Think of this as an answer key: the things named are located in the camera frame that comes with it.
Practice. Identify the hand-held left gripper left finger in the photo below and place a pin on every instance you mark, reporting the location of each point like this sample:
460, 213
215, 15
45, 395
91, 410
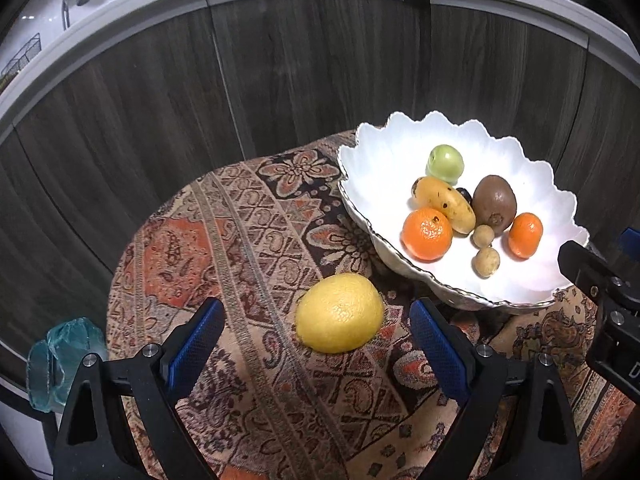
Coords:
195, 341

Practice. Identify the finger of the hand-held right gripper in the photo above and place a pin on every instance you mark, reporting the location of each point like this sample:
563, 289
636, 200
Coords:
631, 244
585, 267

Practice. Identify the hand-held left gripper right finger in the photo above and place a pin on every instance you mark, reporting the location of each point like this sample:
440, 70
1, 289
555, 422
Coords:
437, 346

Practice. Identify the small orange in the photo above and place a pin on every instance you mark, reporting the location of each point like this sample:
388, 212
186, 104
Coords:
526, 235

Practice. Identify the small tan longan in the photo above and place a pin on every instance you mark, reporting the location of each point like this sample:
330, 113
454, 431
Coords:
486, 261
483, 235

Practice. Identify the yellow lemon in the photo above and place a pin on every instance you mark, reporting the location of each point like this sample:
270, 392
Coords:
340, 312

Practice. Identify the brown kiwi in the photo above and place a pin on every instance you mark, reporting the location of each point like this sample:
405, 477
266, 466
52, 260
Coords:
494, 201

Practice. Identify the dark plum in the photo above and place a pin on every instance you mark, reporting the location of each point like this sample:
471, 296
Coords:
465, 194

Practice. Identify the yellow mango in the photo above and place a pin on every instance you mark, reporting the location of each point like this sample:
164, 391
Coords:
442, 200

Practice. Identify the white scalloped bowl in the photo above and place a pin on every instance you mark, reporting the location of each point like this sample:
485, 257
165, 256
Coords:
520, 130

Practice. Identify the patterned paisley tablecloth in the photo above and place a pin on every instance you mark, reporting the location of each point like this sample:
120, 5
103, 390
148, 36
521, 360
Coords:
250, 260

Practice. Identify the large orange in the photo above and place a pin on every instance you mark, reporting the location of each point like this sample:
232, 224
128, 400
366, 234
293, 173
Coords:
427, 234

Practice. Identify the teal glass vase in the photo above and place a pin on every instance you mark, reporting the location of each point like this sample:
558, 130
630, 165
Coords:
62, 360

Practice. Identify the green apple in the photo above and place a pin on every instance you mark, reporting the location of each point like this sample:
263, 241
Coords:
445, 162

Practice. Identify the dark wood cabinet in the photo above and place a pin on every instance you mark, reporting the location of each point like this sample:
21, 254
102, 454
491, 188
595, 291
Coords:
280, 75

